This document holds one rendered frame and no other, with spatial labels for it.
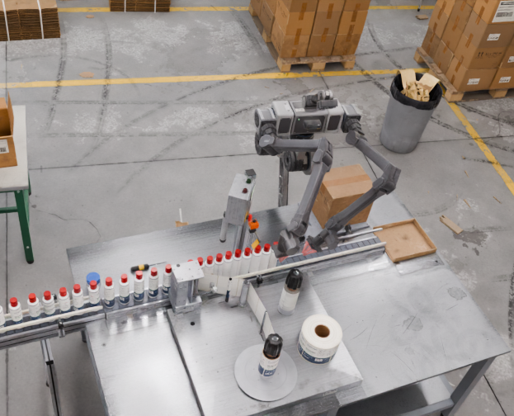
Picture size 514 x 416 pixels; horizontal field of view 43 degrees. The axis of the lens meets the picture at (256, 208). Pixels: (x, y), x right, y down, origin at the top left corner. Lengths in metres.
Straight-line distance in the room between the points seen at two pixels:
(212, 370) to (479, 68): 4.54
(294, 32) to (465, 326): 3.67
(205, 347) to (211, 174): 2.38
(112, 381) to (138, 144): 2.82
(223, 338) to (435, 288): 1.30
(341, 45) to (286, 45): 0.60
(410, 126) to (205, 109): 1.83
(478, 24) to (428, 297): 3.43
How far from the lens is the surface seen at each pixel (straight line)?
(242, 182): 3.21
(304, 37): 6.62
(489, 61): 6.86
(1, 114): 4.40
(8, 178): 4.25
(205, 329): 3.36
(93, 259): 3.69
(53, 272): 4.72
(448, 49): 7.03
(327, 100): 3.42
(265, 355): 3.12
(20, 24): 6.87
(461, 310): 3.89
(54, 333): 3.43
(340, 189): 3.84
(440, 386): 4.31
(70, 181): 5.33
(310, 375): 3.30
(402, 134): 5.94
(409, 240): 4.10
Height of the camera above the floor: 3.66
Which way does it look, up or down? 45 degrees down
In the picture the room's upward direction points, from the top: 11 degrees clockwise
